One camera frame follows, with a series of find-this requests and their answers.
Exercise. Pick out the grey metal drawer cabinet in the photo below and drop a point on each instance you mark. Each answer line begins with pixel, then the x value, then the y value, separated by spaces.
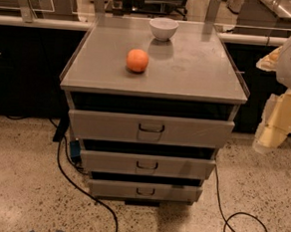
pixel 190 75

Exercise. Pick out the blue power adapter box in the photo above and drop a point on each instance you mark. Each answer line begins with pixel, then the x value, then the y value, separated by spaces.
pixel 75 151

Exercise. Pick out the grey top drawer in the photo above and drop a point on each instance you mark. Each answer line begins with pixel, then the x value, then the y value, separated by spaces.
pixel 150 129

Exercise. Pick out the orange fruit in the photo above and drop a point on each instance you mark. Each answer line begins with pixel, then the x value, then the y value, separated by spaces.
pixel 137 60

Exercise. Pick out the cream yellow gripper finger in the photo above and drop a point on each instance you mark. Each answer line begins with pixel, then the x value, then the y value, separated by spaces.
pixel 275 123

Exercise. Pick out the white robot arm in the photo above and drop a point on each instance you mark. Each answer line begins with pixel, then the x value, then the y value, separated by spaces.
pixel 279 61

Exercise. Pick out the grey bottom drawer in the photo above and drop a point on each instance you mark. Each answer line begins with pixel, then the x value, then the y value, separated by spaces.
pixel 144 191

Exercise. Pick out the white ceramic bowl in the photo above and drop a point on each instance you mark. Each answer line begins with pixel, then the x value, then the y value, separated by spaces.
pixel 163 28

